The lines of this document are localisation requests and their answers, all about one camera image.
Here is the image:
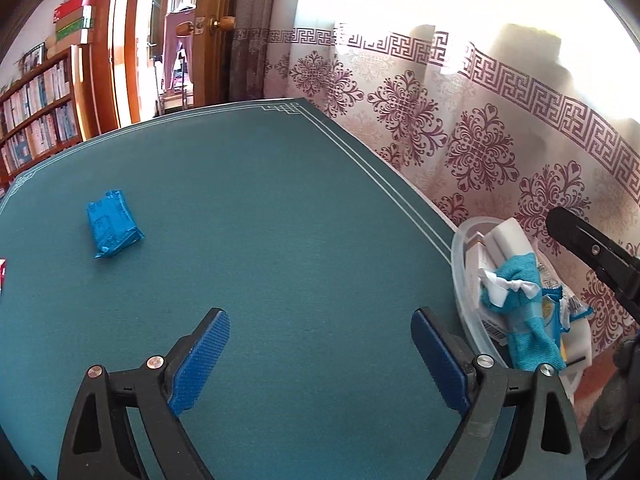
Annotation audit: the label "short blue wafer packet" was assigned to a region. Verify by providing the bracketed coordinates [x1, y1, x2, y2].
[86, 190, 144, 259]

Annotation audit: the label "hanging pink trousers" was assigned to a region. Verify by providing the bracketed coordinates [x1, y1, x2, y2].
[163, 8, 195, 92]

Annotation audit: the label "white bandage packet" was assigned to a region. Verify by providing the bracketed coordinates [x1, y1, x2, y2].
[532, 238, 592, 367]

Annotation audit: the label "framed photo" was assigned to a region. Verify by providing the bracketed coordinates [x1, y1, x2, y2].
[18, 42, 47, 76]

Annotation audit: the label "long blue biscuit packet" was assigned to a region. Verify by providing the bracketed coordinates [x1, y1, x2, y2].
[542, 285, 593, 337]

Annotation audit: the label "grey gloved hand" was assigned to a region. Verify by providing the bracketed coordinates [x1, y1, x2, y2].
[580, 336, 640, 462]

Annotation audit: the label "large wooden bookshelf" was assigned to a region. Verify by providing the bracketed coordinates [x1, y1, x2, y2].
[1, 46, 100, 196]

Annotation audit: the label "red white snack packet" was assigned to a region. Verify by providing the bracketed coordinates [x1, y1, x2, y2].
[0, 258, 6, 292]

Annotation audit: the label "dark brown curtain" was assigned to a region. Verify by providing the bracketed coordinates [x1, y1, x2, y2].
[229, 0, 273, 101]

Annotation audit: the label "wooden door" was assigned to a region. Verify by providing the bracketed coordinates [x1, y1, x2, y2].
[176, 0, 235, 107]

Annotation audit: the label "white blue medicine box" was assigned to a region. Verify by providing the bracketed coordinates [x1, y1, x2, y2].
[463, 230, 508, 348]

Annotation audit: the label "teal towel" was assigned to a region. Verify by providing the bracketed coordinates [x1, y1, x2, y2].
[489, 252, 565, 372]

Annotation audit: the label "clear plastic storage bin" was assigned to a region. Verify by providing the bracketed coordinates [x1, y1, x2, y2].
[451, 217, 592, 398]

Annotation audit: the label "patterned white curtain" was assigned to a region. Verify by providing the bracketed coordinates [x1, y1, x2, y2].
[260, 0, 639, 352]

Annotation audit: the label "stacked gift boxes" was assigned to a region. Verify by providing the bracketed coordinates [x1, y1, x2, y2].
[46, 0, 96, 58]

